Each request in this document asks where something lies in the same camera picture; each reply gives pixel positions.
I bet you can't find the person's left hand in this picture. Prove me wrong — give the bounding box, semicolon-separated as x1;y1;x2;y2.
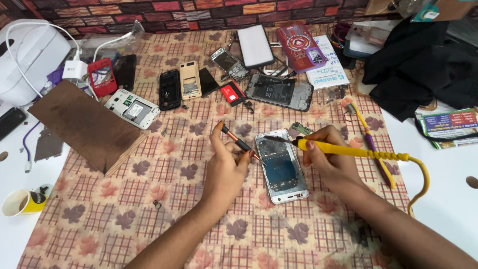
202;120;257;210

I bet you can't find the white printed paper slip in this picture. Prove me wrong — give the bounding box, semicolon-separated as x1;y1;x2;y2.
305;35;351;90

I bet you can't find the white phone without back cover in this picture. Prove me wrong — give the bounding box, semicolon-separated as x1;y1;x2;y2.
104;88;161;131

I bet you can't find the white display with black rim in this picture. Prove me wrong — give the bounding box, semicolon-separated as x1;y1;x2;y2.
237;24;276;70

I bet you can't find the person's right hand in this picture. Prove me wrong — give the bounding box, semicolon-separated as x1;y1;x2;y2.
302;125;366;196

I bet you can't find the black screen panel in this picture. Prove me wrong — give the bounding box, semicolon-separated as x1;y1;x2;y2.
198;67;220;99

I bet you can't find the brown cardboard box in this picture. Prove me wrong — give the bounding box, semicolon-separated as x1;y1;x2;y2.
365;0;478;22

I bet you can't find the green printed leaflet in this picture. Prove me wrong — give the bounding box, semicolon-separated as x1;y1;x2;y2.
416;108;478;150

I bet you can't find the red and black battery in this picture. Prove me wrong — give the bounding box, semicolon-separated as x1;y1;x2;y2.
219;80;247;108

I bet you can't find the opened white smartphone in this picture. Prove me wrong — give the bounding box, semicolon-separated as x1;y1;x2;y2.
255;129;310;205

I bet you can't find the yellow soldering iron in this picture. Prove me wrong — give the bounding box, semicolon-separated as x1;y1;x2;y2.
263;134;431;218

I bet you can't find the purple cable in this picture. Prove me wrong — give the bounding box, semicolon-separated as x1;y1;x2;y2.
22;120;41;173

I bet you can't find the white plastic appliance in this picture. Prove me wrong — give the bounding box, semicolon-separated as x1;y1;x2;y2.
0;19;72;107

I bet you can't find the silver phone with bare screen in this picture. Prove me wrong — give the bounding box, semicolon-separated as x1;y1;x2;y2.
210;47;251;83

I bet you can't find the small green circuit board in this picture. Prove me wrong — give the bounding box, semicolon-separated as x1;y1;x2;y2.
291;121;314;136

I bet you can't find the white charger adapter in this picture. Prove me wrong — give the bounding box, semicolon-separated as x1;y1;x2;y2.
61;59;89;81

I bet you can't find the yellow paper cup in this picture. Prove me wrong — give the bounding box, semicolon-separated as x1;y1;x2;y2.
1;188;48;217

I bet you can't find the black and copper screwdriver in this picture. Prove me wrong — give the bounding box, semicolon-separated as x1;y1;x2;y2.
221;124;266;166

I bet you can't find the grey opened phone frame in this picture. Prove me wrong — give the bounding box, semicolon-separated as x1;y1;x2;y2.
245;72;314;113

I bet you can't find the red patterned phone case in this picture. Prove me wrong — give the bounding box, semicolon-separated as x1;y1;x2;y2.
275;21;329;74

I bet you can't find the beige phone housing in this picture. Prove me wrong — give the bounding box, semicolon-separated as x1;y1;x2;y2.
179;60;202;101

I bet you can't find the floral checked table cloth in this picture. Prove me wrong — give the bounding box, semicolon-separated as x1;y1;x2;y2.
16;23;412;269

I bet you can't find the black phone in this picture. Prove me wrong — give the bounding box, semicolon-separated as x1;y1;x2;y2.
0;107;28;142

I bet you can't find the brown wooden board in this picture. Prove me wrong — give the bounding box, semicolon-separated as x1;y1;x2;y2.
28;79;147;177

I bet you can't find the yellow and purple toothbrush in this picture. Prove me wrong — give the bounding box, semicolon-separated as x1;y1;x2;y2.
345;103;396;190

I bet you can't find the black cloth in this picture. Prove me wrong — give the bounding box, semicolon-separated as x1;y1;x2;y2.
361;16;478;123

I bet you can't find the red phone frame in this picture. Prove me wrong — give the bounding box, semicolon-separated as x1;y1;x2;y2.
87;58;118;99

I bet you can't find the black phone housing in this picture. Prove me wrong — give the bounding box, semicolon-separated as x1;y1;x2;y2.
159;69;181;111

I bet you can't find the clear plastic bag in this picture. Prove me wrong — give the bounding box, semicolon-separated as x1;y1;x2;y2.
80;20;145;61

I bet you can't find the white charger cable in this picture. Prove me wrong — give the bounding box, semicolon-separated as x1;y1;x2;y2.
5;21;134;99

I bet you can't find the black phone back cover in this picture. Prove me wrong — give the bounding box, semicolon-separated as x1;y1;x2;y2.
112;54;137;92

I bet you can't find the clear plastic box with parts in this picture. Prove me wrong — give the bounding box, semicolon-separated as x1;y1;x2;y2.
343;20;402;61

